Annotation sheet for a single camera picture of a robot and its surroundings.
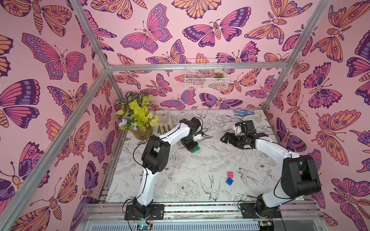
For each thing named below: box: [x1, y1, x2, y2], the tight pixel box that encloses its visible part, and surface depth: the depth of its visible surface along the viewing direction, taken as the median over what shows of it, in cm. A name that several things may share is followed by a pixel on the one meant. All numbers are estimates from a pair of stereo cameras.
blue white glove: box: [233, 108, 256, 117], surface depth 119 cm
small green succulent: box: [213, 72, 225, 78], surface depth 94 cm
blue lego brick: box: [225, 177, 234, 186], surface depth 85 cm
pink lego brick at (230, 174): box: [226, 171, 234, 179], surface depth 87 cm
